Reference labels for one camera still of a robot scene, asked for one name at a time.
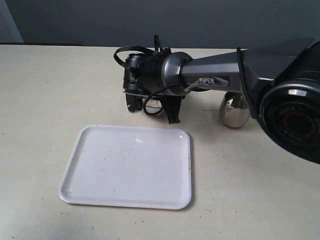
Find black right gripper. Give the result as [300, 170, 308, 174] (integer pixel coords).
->
[123, 53, 182, 124]

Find steel cup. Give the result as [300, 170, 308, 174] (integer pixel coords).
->
[219, 92, 250, 128]

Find steel bowl of rice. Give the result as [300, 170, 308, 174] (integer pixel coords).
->
[142, 98, 164, 116]

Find black cable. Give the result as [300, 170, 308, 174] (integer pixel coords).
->
[113, 34, 173, 68]

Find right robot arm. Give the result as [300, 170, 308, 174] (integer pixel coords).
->
[117, 38, 320, 164]

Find white plastic tray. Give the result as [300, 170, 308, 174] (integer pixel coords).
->
[58, 125, 192, 210]

